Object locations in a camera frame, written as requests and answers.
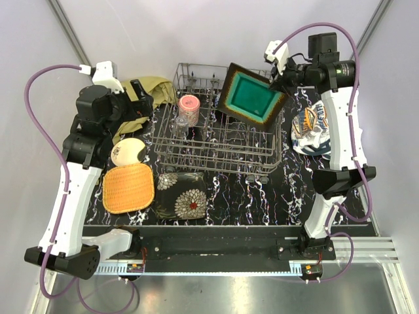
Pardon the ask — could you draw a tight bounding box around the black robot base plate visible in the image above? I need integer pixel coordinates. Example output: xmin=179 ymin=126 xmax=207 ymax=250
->
xmin=138 ymin=226 xmax=336 ymax=275

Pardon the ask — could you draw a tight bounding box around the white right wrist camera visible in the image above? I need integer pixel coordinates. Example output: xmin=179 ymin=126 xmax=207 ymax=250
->
xmin=264 ymin=40 xmax=289 ymax=79

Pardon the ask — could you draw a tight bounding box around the woven bamboo basket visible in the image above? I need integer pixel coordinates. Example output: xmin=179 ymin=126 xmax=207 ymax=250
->
xmin=103 ymin=163 xmax=155 ymax=215

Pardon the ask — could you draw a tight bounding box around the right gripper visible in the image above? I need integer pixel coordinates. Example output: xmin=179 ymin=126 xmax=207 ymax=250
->
xmin=268 ymin=54 xmax=318 ymax=97

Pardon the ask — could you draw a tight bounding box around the clear drinking glass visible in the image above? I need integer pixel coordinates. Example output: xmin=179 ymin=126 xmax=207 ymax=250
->
xmin=173 ymin=116 xmax=189 ymax=138

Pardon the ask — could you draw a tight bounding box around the pink skull pattern mug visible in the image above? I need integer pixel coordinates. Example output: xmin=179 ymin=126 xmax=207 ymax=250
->
xmin=178 ymin=94 xmax=200 ymax=128

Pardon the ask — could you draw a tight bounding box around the teal square ceramic dish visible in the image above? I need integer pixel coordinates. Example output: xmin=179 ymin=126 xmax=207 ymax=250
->
xmin=216 ymin=63 xmax=289 ymax=132

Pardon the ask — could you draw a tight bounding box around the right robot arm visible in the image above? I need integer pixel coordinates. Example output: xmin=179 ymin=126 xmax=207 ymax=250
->
xmin=264 ymin=33 xmax=376 ymax=260

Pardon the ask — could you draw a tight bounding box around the white printed t-shirt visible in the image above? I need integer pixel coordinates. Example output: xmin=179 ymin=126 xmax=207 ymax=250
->
xmin=291 ymin=100 xmax=331 ymax=160

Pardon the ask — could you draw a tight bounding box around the olive green cloth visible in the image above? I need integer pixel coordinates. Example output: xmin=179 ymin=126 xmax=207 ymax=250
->
xmin=113 ymin=76 xmax=177 ymax=145

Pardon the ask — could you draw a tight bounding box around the grey wire dish rack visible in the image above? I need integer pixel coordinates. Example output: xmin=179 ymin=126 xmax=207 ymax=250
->
xmin=153 ymin=63 xmax=283 ymax=176

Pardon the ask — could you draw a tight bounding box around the cream round floral plate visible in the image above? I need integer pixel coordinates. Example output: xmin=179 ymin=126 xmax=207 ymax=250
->
xmin=111 ymin=138 xmax=147 ymax=167

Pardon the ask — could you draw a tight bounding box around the black floral square plate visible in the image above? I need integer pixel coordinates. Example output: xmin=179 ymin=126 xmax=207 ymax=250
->
xmin=155 ymin=172 xmax=207 ymax=220

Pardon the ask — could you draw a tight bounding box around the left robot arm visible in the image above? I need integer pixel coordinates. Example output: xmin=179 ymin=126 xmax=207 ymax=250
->
xmin=24 ymin=79 xmax=153 ymax=279

